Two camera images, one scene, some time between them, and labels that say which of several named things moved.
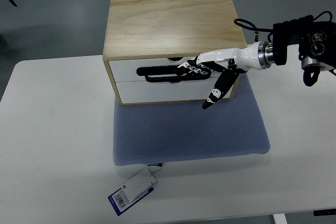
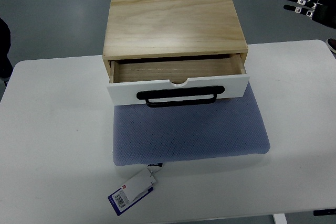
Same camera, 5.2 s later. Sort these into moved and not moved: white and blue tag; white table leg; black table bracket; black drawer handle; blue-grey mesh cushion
Moved: black drawer handle
Not moved: blue-grey mesh cushion; white table leg; white and blue tag; black table bracket
